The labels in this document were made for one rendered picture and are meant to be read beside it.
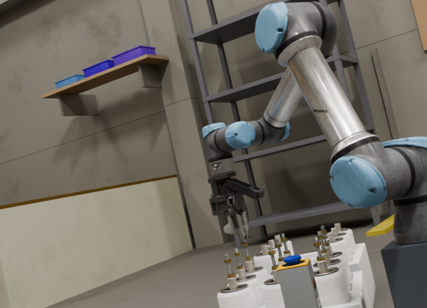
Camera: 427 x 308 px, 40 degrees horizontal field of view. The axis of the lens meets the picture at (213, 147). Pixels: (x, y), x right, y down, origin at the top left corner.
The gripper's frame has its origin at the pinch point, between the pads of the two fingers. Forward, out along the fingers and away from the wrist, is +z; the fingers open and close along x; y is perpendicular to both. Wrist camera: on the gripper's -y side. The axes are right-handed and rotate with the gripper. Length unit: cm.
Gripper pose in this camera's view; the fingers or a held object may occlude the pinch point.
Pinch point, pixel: (244, 237)
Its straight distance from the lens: 177.1
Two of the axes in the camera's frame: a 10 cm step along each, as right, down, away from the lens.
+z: 2.2, 9.7, -0.6
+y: -8.4, 2.3, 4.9
